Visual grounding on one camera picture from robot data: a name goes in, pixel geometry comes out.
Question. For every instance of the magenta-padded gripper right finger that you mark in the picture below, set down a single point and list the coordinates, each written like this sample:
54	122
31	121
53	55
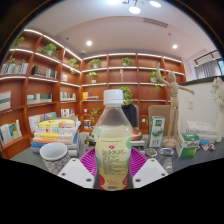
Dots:
150	170

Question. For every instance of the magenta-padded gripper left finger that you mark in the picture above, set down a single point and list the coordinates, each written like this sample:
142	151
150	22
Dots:
74	170

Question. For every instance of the clear bottle with yellow drink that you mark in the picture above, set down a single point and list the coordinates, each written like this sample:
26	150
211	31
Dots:
113	146

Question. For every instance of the small snack packet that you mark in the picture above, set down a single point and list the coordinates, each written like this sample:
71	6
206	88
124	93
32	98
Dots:
151	152
166	151

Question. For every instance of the white mug with line pattern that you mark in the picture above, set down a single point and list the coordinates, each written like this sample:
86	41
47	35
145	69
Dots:
55	158

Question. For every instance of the tall green and white carton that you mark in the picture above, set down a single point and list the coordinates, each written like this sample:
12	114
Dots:
156	131

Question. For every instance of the stack of colourful books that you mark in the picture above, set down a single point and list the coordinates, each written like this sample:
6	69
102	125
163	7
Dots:
56	131

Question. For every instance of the small green and white box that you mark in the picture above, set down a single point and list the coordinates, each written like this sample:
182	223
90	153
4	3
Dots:
186	146

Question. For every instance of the dark office chair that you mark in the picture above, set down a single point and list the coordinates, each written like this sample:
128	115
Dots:
130	115

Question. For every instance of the tan board panel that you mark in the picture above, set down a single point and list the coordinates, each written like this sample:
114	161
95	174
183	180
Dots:
156	110

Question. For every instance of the blue snack packets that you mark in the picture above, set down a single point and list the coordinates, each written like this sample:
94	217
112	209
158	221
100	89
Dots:
208	146

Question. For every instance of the stack of white papers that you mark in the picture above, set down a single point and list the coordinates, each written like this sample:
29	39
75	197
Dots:
201	128

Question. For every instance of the wooden artist mannequin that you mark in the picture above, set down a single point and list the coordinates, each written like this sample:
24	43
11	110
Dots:
174	100

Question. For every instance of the orange wooden shelf unit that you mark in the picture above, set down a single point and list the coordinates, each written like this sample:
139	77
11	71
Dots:
43	86

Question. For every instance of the white vase with pale flowers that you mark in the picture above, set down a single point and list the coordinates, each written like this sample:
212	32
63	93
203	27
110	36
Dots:
218	93

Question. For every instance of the grey curtain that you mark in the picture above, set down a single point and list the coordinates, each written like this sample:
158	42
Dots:
206	69

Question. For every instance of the window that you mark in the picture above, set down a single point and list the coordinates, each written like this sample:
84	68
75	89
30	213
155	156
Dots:
221	66

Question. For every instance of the recessed ceiling lights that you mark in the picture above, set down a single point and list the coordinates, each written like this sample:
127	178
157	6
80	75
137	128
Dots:
89	43

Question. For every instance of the ceiling air vent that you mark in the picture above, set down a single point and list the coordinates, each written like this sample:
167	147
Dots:
155	22

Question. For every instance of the ceiling lamp with round bulbs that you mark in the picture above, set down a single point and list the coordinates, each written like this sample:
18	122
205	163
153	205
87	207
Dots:
134	9

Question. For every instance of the white wall switch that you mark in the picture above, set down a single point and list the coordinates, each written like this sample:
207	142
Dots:
191	104

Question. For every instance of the black track light rail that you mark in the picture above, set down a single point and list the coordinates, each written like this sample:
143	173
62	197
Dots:
206	55

